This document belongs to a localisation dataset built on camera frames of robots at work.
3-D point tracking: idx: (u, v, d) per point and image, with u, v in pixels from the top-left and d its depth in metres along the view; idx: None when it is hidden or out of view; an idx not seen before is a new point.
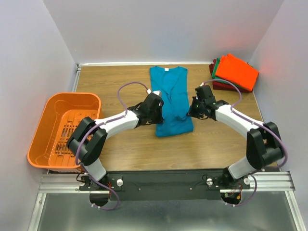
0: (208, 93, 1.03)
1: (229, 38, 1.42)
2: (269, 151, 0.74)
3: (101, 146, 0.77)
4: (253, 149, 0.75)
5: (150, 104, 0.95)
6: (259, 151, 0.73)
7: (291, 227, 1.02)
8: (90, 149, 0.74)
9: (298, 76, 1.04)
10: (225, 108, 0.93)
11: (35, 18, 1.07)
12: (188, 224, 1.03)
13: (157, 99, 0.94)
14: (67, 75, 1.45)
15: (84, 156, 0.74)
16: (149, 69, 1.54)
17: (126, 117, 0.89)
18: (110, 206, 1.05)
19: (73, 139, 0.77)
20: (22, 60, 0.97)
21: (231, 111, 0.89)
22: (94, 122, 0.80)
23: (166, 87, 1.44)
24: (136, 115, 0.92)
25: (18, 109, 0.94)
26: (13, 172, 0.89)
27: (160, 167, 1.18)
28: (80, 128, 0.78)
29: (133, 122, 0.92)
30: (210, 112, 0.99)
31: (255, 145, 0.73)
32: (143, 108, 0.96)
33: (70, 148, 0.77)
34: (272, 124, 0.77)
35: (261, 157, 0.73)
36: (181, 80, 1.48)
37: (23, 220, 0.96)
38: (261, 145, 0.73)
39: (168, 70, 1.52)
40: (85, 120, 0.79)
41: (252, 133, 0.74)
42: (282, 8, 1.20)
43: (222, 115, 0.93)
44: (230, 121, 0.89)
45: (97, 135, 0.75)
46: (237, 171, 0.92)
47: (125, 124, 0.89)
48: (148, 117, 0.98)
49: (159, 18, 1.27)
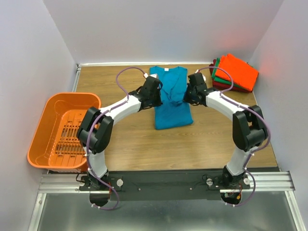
0: (200, 79, 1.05)
1: (229, 38, 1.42)
2: (253, 133, 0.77)
3: (109, 132, 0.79)
4: (238, 130, 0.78)
5: (150, 87, 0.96)
6: (243, 131, 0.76)
7: (292, 227, 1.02)
8: (101, 137, 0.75)
9: (298, 76, 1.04)
10: (215, 94, 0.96)
11: (35, 18, 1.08)
12: (188, 224, 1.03)
13: (156, 81, 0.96)
14: (67, 75, 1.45)
15: (96, 143, 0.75)
16: (149, 69, 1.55)
17: (129, 102, 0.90)
18: (110, 206, 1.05)
19: (82, 130, 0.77)
20: (22, 60, 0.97)
21: (220, 96, 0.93)
22: (99, 111, 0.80)
23: (166, 86, 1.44)
24: (137, 99, 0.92)
25: (19, 109, 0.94)
26: (13, 172, 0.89)
27: (160, 167, 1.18)
28: (86, 118, 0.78)
29: (135, 106, 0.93)
30: (201, 99, 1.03)
31: (239, 125, 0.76)
32: (143, 91, 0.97)
33: (80, 139, 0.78)
34: (257, 108, 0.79)
35: (245, 137, 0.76)
36: (181, 80, 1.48)
37: (23, 220, 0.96)
38: (245, 125, 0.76)
39: (167, 70, 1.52)
40: (91, 110, 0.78)
41: (237, 114, 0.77)
42: (282, 8, 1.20)
43: (211, 101, 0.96)
44: (220, 106, 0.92)
45: (105, 122, 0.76)
46: (233, 166, 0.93)
47: (128, 109, 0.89)
48: (149, 100, 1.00)
49: (159, 18, 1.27)
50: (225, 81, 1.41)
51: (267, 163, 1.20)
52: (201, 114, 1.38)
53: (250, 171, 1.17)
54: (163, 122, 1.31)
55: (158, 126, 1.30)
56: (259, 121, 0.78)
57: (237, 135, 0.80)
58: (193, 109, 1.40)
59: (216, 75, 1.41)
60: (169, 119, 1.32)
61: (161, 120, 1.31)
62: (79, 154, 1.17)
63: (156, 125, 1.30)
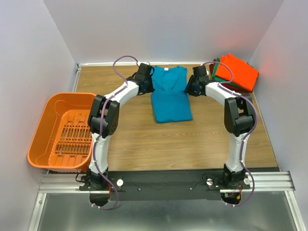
0: (203, 71, 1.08)
1: (229, 38, 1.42)
2: (242, 117, 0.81)
3: (118, 116, 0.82)
4: (229, 114, 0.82)
5: (145, 72, 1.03)
6: (232, 114, 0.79)
7: (292, 227, 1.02)
8: (111, 121, 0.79)
9: (298, 76, 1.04)
10: (213, 83, 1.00)
11: (34, 18, 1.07)
12: (188, 224, 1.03)
13: (149, 67, 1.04)
14: (67, 75, 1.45)
15: (107, 127, 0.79)
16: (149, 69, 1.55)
17: (128, 87, 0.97)
18: (110, 206, 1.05)
19: (92, 117, 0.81)
20: (23, 59, 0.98)
21: (218, 86, 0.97)
22: (105, 98, 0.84)
23: (166, 87, 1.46)
24: (135, 83, 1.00)
25: (19, 109, 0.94)
26: (13, 172, 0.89)
27: (160, 167, 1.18)
28: (95, 106, 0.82)
29: (134, 90, 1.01)
30: (201, 89, 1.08)
31: (229, 109, 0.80)
32: (138, 77, 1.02)
33: (91, 126, 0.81)
34: (248, 96, 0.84)
35: (234, 121, 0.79)
36: (181, 80, 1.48)
37: (23, 220, 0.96)
38: (235, 109, 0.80)
39: (167, 69, 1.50)
40: (97, 98, 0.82)
41: (228, 98, 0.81)
42: (282, 8, 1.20)
43: (210, 89, 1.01)
44: (216, 95, 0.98)
45: (113, 106, 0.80)
46: (230, 161, 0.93)
47: (129, 93, 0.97)
48: (144, 84, 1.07)
49: (160, 18, 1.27)
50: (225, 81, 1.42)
51: (267, 163, 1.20)
52: (201, 114, 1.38)
53: (250, 171, 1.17)
54: (163, 116, 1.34)
55: (158, 120, 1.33)
56: (248, 107, 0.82)
57: (227, 121, 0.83)
58: (193, 109, 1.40)
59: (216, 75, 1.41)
60: (170, 113, 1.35)
61: (162, 114, 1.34)
62: (79, 153, 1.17)
63: (157, 118, 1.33)
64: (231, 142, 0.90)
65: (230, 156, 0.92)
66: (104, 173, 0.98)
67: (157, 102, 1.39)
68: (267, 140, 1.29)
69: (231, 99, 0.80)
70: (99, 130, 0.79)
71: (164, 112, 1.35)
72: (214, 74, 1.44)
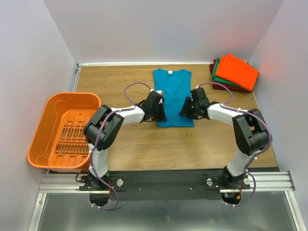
0: (202, 94, 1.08)
1: (229, 38, 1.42)
2: (256, 135, 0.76)
3: (117, 131, 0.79)
4: (241, 134, 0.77)
5: (153, 101, 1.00)
6: (245, 134, 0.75)
7: (291, 227, 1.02)
8: (109, 133, 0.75)
9: (298, 76, 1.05)
10: (215, 105, 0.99)
11: (35, 19, 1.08)
12: (188, 223, 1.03)
13: (158, 96, 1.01)
14: (67, 75, 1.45)
15: (103, 139, 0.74)
16: (152, 72, 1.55)
17: (135, 110, 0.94)
18: (110, 206, 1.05)
19: (90, 125, 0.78)
20: (23, 59, 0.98)
21: (221, 106, 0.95)
22: (109, 110, 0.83)
23: (170, 90, 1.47)
24: (142, 110, 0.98)
25: (19, 109, 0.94)
26: (13, 172, 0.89)
27: (160, 166, 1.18)
28: (97, 114, 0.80)
29: (140, 115, 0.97)
30: (203, 113, 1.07)
31: (240, 128, 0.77)
32: (145, 105, 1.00)
33: (87, 134, 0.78)
34: (256, 110, 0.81)
35: (249, 140, 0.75)
36: (185, 83, 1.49)
37: (23, 220, 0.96)
38: (246, 127, 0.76)
39: (171, 72, 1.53)
40: (102, 108, 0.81)
41: (237, 117, 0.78)
42: (282, 8, 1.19)
43: (212, 111, 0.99)
44: (221, 116, 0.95)
45: (116, 120, 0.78)
46: (234, 168, 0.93)
47: (134, 115, 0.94)
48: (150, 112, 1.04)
49: (160, 18, 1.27)
50: (225, 81, 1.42)
51: (267, 163, 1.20)
52: None
53: (250, 171, 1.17)
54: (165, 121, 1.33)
55: (160, 124, 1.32)
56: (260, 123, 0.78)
57: (239, 139, 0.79)
58: None
59: (216, 75, 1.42)
60: (172, 118, 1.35)
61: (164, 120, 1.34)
62: (79, 153, 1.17)
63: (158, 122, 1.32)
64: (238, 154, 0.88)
65: (234, 165, 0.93)
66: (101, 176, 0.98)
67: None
68: None
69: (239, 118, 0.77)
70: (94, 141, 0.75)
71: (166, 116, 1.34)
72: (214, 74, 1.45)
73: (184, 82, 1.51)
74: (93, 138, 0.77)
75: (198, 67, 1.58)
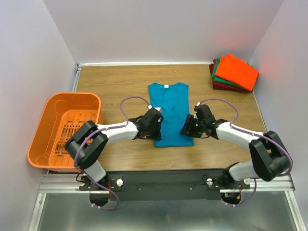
0: (207, 112, 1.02)
1: (229, 38, 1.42)
2: (276, 160, 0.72)
3: (100, 151, 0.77)
4: (259, 161, 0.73)
5: (151, 118, 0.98)
6: (265, 161, 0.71)
7: (291, 227, 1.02)
8: (88, 154, 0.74)
9: (298, 76, 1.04)
10: (224, 124, 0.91)
11: (35, 19, 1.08)
12: (188, 223, 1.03)
13: (157, 113, 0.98)
14: (67, 75, 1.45)
15: (82, 159, 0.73)
16: (148, 86, 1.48)
17: (127, 127, 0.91)
18: (110, 206, 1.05)
19: (72, 140, 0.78)
20: (22, 59, 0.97)
21: (231, 126, 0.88)
22: (96, 127, 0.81)
23: (166, 106, 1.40)
24: (136, 127, 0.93)
25: (18, 109, 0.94)
26: (13, 172, 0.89)
27: (160, 167, 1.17)
28: (82, 131, 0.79)
29: (132, 133, 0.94)
30: (211, 132, 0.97)
31: (259, 155, 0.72)
32: (142, 121, 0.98)
33: (69, 149, 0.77)
34: (273, 133, 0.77)
35: (269, 167, 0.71)
36: (182, 97, 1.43)
37: (23, 220, 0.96)
38: (264, 154, 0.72)
39: (167, 86, 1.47)
40: (88, 124, 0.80)
41: (253, 143, 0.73)
42: (281, 8, 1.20)
43: (222, 132, 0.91)
44: (231, 136, 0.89)
45: (99, 139, 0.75)
46: (238, 174, 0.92)
47: (124, 134, 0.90)
48: (147, 130, 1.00)
49: (160, 18, 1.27)
50: (225, 81, 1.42)
51: None
52: None
53: None
54: (163, 140, 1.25)
55: (158, 145, 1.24)
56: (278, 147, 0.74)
57: (257, 166, 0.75)
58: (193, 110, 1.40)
59: (216, 75, 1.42)
60: (169, 137, 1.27)
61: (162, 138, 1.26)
62: None
63: (156, 142, 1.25)
64: (248, 168, 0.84)
65: (242, 175, 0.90)
66: (99, 180, 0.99)
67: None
68: None
69: (257, 143, 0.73)
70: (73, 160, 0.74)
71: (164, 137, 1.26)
72: (214, 74, 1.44)
73: (184, 82, 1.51)
74: (74, 155, 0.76)
75: (198, 67, 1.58)
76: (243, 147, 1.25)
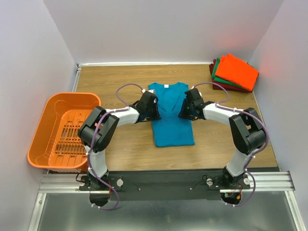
0: (196, 94, 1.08)
1: (229, 38, 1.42)
2: (253, 134, 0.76)
3: (113, 132, 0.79)
4: (237, 134, 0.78)
5: (147, 102, 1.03)
6: (242, 133, 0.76)
7: (291, 227, 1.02)
8: (104, 134, 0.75)
9: (298, 76, 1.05)
10: (211, 105, 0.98)
11: (34, 19, 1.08)
12: (188, 223, 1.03)
13: (152, 96, 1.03)
14: (67, 75, 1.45)
15: (98, 140, 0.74)
16: (148, 86, 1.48)
17: (130, 110, 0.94)
18: (110, 206, 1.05)
19: (85, 126, 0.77)
20: (22, 59, 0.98)
21: (216, 106, 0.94)
22: (104, 111, 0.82)
23: (167, 106, 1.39)
24: (136, 111, 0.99)
25: (19, 109, 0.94)
26: (13, 172, 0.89)
27: (160, 166, 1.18)
28: (92, 116, 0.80)
29: (134, 116, 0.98)
30: (199, 113, 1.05)
31: (237, 127, 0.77)
32: (140, 105, 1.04)
33: (83, 135, 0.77)
34: (252, 109, 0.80)
35: (246, 139, 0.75)
36: (182, 97, 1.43)
37: (23, 220, 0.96)
38: (243, 127, 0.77)
39: (167, 86, 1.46)
40: (96, 109, 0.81)
41: (233, 117, 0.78)
42: (282, 8, 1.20)
43: (209, 112, 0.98)
44: (217, 116, 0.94)
45: (111, 120, 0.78)
46: (234, 167, 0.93)
47: (129, 116, 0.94)
48: (145, 113, 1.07)
49: (160, 18, 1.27)
50: (225, 80, 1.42)
51: (267, 163, 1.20)
52: None
53: (250, 171, 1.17)
54: (164, 140, 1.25)
55: (159, 144, 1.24)
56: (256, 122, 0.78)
57: (237, 139, 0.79)
58: None
59: (216, 75, 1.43)
60: (170, 136, 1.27)
61: (163, 138, 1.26)
62: (78, 153, 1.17)
63: (157, 142, 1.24)
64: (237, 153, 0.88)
65: (235, 167, 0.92)
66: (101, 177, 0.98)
67: (158, 122, 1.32)
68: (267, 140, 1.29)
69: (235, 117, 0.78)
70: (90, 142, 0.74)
71: (165, 136, 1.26)
72: (214, 74, 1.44)
73: (184, 82, 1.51)
74: (89, 140, 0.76)
75: (198, 67, 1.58)
76: None
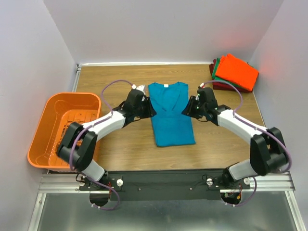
0: (211, 96, 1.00)
1: (229, 38, 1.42)
2: (273, 157, 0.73)
3: (93, 148, 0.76)
4: (257, 156, 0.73)
5: (134, 102, 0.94)
6: (263, 158, 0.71)
7: (291, 227, 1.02)
8: (83, 154, 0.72)
9: (298, 76, 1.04)
10: (226, 112, 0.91)
11: (35, 19, 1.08)
12: (188, 223, 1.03)
13: (139, 95, 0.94)
14: (67, 75, 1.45)
15: (78, 160, 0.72)
16: (148, 86, 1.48)
17: (112, 118, 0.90)
18: (110, 206, 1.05)
19: (63, 146, 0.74)
20: (22, 59, 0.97)
21: (234, 116, 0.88)
22: (81, 127, 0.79)
23: (167, 105, 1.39)
24: (122, 115, 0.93)
25: (18, 109, 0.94)
26: (13, 172, 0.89)
27: (160, 167, 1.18)
28: (68, 134, 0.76)
29: (120, 122, 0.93)
30: (212, 118, 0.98)
31: (259, 151, 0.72)
32: (126, 106, 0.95)
33: (61, 157, 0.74)
34: (276, 130, 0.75)
35: (266, 164, 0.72)
36: (182, 97, 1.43)
37: (23, 220, 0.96)
38: (265, 150, 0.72)
39: (167, 86, 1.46)
40: (72, 126, 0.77)
41: (255, 138, 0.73)
42: (282, 8, 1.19)
43: (223, 120, 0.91)
44: (233, 126, 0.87)
45: (89, 137, 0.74)
46: (237, 173, 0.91)
47: (112, 125, 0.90)
48: (133, 115, 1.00)
49: (160, 18, 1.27)
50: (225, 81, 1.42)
51: None
52: None
53: None
54: (164, 140, 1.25)
55: (160, 144, 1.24)
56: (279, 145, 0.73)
57: (254, 161, 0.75)
58: None
59: (216, 75, 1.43)
60: (171, 136, 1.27)
61: (163, 138, 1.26)
62: None
63: (157, 142, 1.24)
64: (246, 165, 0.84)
65: (241, 174, 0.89)
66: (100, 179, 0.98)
67: (157, 123, 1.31)
68: None
69: (259, 139, 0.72)
70: (69, 163, 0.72)
71: (165, 136, 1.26)
72: (214, 74, 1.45)
73: (184, 82, 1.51)
74: (68, 160, 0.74)
75: (198, 67, 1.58)
76: (243, 147, 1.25)
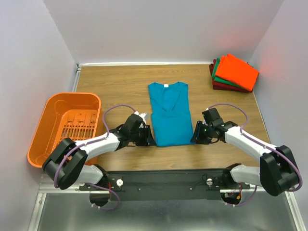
0: (215, 114, 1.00)
1: (229, 38, 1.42)
2: (285, 176, 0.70)
3: (81, 168, 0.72)
4: (268, 175, 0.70)
5: (132, 126, 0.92)
6: (275, 177, 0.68)
7: (291, 227, 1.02)
8: (67, 173, 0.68)
9: (298, 76, 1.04)
10: (234, 129, 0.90)
11: (35, 20, 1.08)
12: (187, 223, 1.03)
13: (137, 121, 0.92)
14: (67, 75, 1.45)
15: (62, 180, 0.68)
16: (148, 86, 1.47)
17: (108, 139, 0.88)
18: (110, 206, 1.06)
19: (50, 160, 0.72)
20: (22, 60, 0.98)
21: (242, 133, 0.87)
22: (73, 143, 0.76)
23: (167, 105, 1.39)
24: (117, 137, 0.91)
25: (19, 109, 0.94)
26: (13, 172, 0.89)
27: (160, 166, 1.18)
28: (58, 149, 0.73)
29: (114, 144, 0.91)
30: (219, 134, 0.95)
31: (269, 171, 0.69)
32: (123, 129, 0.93)
33: (48, 172, 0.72)
34: (286, 148, 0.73)
35: (278, 184, 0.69)
36: (182, 97, 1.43)
37: (23, 220, 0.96)
38: (275, 169, 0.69)
39: (167, 86, 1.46)
40: (65, 141, 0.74)
41: (265, 158, 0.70)
42: (281, 8, 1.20)
43: (230, 136, 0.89)
44: (241, 144, 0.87)
45: (77, 157, 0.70)
46: (239, 177, 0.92)
47: (106, 146, 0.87)
48: (129, 138, 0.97)
49: (160, 18, 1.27)
50: (225, 81, 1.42)
51: None
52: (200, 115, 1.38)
53: None
54: (164, 140, 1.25)
55: (160, 144, 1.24)
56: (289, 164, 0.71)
57: (264, 180, 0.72)
58: (193, 110, 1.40)
59: (216, 75, 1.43)
60: (171, 136, 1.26)
61: (163, 138, 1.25)
62: None
63: (158, 142, 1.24)
64: (252, 175, 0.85)
65: (243, 179, 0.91)
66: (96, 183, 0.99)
67: (157, 123, 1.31)
68: (267, 139, 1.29)
69: (269, 158, 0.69)
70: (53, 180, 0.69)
71: (165, 137, 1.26)
72: (214, 74, 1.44)
73: (184, 82, 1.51)
74: (53, 175, 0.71)
75: (198, 67, 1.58)
76: None
